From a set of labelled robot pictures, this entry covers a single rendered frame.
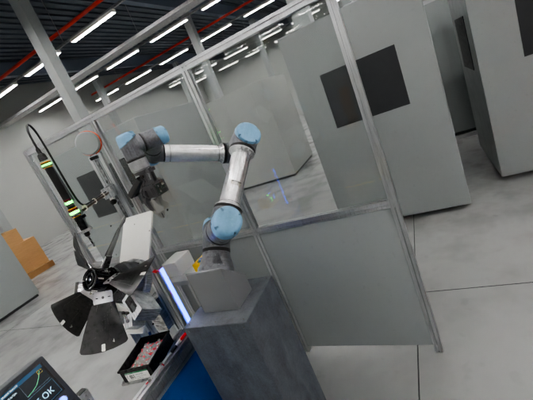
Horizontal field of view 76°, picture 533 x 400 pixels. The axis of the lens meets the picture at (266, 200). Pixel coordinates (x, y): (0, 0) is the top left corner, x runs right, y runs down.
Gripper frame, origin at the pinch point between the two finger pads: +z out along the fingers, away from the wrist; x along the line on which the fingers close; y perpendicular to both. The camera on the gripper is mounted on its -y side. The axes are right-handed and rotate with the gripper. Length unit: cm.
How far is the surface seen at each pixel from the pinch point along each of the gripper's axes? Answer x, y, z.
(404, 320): 71, 64, 119
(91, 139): 58, -87, -46
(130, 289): -9.3, -28.9, 27.1
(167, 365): -23, -12, 58
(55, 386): -60, -8, 27
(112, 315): -10, -51, 40
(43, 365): -59, -10, 20
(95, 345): -23, -53, 47
